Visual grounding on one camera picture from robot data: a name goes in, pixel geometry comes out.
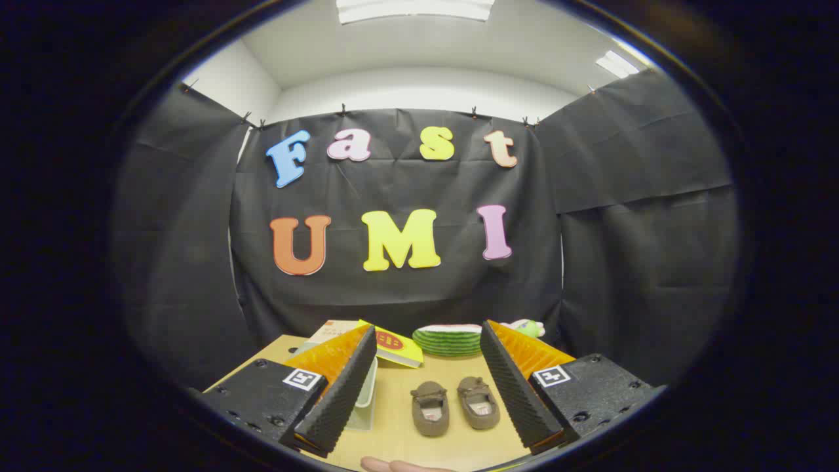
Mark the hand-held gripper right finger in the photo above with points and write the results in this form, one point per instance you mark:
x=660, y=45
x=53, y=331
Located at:
x=514, y=393

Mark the small ceiling light panel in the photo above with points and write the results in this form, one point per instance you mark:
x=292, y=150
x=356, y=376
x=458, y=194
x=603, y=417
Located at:
x=616, y=64

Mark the large ceiling light panel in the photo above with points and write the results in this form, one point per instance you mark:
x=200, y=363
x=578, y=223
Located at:
x=413, y=8

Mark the beige book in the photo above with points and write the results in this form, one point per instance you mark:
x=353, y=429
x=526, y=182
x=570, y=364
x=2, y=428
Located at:
x=331, y=331

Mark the watermelon slice plush toy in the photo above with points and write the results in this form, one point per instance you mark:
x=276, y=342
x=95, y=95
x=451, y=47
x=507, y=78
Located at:
x=449, y=341

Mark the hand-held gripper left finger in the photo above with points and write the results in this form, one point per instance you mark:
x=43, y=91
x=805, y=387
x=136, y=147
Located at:
x=341, y=400

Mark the brown fuzzy shoe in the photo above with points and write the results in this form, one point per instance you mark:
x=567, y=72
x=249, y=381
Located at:
x=429, y=400
x=477, y=396

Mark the pink and green plush toy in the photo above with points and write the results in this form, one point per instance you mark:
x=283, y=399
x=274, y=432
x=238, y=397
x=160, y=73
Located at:
x=527, y=328

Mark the white fabric storage box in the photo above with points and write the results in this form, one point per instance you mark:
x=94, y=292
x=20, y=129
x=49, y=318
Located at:
x=365, y=403

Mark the yellow book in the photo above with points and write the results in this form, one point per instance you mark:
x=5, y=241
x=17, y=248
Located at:
x=396, y=347

